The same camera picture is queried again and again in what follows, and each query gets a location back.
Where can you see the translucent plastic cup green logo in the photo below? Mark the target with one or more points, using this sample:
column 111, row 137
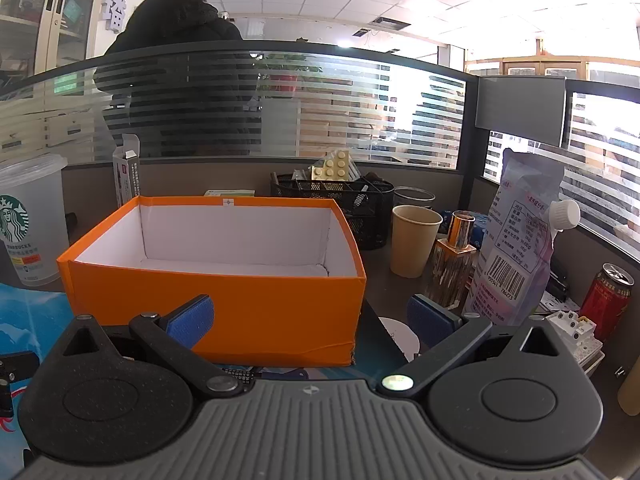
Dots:
column 30, row 200

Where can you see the glass-door cabinet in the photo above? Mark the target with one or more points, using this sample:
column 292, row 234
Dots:
column 30, row 10

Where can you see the small black device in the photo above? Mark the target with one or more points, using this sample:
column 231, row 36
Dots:
column 559, row 282

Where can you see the white letter sign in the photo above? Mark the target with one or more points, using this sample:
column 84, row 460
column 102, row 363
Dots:
column 116, row 10

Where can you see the potted green plant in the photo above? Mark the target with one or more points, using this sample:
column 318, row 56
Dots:
column 287, row 72

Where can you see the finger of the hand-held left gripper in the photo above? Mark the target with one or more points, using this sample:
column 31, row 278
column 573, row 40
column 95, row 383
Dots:
column 20, row 360

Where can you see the yellow building block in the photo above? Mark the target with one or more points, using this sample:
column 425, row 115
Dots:
column 331, row 166

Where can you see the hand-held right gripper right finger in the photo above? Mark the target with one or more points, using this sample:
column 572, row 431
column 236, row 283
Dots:
column 431, row 317

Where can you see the small blue box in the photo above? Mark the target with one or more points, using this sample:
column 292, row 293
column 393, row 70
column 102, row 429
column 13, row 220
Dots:
column 481, row 231

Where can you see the orange cardboard box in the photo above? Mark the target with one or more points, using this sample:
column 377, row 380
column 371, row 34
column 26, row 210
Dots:
column 225, row 305

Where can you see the black mesh desk organizer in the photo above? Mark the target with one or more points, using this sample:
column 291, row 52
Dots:
column 371, row 212

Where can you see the red drink can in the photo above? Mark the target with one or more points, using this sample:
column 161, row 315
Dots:
column 602, row 305

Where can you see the beige paper cup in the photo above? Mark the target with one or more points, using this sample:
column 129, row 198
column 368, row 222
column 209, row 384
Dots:
column 412, row 245

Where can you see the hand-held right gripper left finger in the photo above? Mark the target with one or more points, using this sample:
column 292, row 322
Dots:
column 192, row 319

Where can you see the white spouted pouch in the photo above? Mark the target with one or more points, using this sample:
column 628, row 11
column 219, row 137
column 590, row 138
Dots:
column 520, row 240

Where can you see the small white carton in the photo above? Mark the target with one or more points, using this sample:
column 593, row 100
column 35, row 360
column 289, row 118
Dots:
column 127, row 180

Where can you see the tan cardboard tube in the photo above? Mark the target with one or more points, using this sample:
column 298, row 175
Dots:
column 631, row 390

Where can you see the white circuit breaker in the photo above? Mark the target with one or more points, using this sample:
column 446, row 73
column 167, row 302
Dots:
column 570, row 331

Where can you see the printed desk mat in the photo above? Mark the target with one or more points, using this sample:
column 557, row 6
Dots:
column 35, row 320

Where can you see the flat green white box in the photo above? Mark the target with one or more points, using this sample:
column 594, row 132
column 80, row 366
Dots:
column 230, row 193

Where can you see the gold perfume bottle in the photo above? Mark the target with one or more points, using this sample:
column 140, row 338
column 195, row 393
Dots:
column 450, row 266

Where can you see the white round disc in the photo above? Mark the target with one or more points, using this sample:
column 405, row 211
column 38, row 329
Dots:
column 400, row 340

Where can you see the striped frosted glass partition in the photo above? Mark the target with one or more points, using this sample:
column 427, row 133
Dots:
column 350, row 105
column 600, row 160

